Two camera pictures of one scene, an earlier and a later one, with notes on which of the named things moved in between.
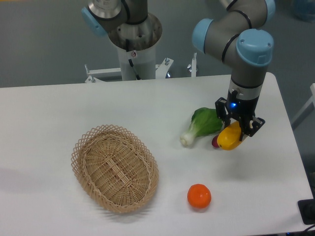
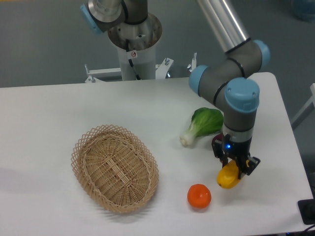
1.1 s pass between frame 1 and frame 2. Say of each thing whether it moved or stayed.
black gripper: moved
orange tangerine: stayed
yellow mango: moved
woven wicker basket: stayed
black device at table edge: stayed
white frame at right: stayed
